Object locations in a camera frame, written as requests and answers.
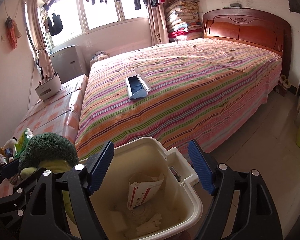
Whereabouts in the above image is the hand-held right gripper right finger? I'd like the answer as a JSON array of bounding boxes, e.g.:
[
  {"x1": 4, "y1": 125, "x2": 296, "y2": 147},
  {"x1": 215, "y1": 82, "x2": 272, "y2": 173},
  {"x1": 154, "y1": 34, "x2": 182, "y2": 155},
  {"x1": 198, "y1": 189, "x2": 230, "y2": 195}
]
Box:
[{"x1": 187, "y1": 139, "x2": 283, "y2": 240}]

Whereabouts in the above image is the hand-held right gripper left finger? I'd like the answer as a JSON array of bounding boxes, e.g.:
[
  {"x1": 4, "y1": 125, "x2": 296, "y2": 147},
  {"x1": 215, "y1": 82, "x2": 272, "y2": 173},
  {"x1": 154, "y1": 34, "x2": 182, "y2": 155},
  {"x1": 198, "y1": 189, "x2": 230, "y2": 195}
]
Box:
[{"x1": 19, "y1": 140, "x2": 115, "y2": 240}]

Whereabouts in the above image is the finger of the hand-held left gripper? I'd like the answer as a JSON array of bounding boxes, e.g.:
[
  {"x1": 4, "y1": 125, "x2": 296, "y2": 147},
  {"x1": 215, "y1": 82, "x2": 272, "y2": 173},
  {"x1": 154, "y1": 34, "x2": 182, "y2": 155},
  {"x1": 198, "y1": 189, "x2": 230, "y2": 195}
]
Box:
[
  {"x1": 0, "y1": 159, "x2": 20, "y2": 180},
  {"x1": 0, "y1": 171, "x2": 40, "y2": 230}
]

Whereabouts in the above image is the green plastic bag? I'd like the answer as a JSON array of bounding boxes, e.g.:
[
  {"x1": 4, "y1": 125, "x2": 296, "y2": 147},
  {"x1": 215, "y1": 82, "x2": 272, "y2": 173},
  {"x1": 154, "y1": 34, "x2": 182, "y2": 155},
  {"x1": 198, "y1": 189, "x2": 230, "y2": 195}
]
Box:
[{"x1": 14, "y1": 127, "x2": 34, "y2": 155}]

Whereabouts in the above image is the green plush toy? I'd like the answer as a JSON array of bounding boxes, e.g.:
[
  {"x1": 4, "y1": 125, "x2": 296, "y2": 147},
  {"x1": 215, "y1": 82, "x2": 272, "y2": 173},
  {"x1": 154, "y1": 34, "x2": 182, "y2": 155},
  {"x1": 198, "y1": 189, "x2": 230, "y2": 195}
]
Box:
[{"x1": 18, "y1": 132, "x2": 80, "y2": 222}]

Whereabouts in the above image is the white plastic bin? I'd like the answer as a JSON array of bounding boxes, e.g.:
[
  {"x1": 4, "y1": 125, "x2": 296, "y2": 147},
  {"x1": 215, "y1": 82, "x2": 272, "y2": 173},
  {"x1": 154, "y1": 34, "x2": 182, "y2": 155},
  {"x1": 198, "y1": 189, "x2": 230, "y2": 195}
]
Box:
[{"x1": 65, "y1": 137, "x2": 203, "y2": 240}]

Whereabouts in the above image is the white red medicine box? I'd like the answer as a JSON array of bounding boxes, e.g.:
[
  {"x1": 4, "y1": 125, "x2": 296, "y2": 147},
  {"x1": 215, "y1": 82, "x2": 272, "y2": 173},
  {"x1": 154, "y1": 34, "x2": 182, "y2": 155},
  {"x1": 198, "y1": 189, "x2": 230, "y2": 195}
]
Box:
[{"x1": 126, "y1": 172, "x2": 165, "y2": 210}]

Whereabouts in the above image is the white plush toy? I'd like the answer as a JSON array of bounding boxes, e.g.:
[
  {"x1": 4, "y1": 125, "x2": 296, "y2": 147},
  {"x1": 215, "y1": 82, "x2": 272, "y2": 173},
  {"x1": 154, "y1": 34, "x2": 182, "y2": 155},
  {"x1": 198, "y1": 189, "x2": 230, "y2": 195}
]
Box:
[{"x1": 4, "y1": 137, "x2": 18, "y2": 150}]

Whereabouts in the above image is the bed with striped sheet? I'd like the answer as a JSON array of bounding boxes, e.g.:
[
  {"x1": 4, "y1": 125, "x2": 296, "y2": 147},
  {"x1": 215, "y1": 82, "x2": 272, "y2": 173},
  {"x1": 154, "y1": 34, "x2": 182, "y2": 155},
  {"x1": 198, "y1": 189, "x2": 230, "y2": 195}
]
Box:
[{"x1": 75, "y1": 38, "x2": 283, "y2": 159}]

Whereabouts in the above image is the white desk organizer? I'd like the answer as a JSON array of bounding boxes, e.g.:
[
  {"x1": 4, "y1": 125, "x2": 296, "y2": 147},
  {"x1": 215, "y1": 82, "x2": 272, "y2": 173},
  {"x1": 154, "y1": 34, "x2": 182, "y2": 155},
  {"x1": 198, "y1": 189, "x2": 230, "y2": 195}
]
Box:
[{"x1": 35, "y1": 71, "x2": 62, "y2": 102}]

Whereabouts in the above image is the blue white case on bed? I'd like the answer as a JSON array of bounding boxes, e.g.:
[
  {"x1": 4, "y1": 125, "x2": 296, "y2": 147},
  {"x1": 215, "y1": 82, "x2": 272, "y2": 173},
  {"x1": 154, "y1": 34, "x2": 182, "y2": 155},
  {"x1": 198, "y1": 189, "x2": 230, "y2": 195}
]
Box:
[{"x1": 125, "y1": 66, "x2": 152, "y2": 101}]

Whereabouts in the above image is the dotted cloth covered stool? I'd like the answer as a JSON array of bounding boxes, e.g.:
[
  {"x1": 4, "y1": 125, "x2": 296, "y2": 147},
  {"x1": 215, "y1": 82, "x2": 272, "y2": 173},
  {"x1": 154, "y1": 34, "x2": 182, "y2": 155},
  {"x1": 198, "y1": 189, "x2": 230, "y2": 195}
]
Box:
[{"x1": 90, "y1": 51, "x2": 109, "y2": 67}]

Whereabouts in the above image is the white standing air conditioner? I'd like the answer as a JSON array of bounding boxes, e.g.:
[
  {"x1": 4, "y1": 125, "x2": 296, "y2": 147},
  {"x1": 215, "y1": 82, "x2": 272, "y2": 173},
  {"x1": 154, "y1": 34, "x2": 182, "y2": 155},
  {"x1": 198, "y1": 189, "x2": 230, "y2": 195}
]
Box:
[{"x1": 49, "y1": 44, "x2": 87, "y2": 84}]

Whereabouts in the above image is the pale hanging cloth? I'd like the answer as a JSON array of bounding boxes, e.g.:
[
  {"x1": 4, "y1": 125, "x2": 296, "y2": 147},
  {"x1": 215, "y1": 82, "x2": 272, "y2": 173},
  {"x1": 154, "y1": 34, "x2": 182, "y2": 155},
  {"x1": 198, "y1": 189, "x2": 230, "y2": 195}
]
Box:
[{"x1": 35, "y1": 49, "x2": 50, "y2": 68}]

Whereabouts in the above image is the orange hanging cloth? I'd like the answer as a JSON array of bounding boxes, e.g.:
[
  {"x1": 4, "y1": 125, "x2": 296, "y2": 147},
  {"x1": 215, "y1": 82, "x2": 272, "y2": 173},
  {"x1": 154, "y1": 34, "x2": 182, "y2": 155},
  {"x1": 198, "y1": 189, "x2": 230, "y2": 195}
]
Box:
[{"x1": 5, "y1": 16, "x2": 22, "y2": 50}]

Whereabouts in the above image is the beige curtain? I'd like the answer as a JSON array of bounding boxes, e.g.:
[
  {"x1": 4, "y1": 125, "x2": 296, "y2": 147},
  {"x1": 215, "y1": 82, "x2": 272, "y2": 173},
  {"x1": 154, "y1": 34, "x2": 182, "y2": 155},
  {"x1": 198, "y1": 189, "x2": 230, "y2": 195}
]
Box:
[
  {"x1": 147, "y1": 4, "x2": 169, "y2": 45},
  {"x1": 26, "y1": 0, "x2": 55, "y2": 80}
]

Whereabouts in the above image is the dark hanging vest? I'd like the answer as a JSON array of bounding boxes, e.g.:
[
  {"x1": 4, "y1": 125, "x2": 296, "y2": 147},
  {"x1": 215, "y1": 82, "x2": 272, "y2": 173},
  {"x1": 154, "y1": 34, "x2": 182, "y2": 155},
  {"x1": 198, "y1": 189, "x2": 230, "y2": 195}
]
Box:
[{"x1": 47, "y1": 12, "x2": 64, "y2": 36}]

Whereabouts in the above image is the wooden headboard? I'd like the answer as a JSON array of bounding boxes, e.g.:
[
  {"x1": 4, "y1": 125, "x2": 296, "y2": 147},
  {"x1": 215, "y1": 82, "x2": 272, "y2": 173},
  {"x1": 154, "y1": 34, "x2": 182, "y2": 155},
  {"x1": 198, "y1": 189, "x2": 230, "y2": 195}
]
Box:
[{"x1": 202, "y1": 8, "x2": 292, "y2": 80}]

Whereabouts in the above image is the stack of folded quilts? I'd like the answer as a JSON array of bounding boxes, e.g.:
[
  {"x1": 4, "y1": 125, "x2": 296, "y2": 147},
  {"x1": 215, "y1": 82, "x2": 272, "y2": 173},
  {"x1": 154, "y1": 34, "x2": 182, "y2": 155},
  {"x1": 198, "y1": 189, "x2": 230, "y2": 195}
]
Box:
[{"x1": 165, "y1": 0, "x2": 203, "y2": 42}]

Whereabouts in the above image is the window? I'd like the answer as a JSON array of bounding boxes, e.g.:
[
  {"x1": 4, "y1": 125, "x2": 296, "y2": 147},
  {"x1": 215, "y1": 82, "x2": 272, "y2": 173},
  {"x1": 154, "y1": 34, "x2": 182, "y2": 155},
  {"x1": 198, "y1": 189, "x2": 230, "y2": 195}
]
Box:
[{"x1": 40, "y1": 0, "x2": 150, "y2": 48}]

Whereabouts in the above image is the white wall cable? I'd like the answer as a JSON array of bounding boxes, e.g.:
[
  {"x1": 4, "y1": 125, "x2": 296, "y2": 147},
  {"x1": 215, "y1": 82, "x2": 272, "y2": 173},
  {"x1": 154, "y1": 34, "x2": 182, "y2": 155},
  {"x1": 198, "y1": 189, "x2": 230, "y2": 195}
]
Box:
[{"x1": 27, "y1": 65, "x2": 38, "y2": 105}]

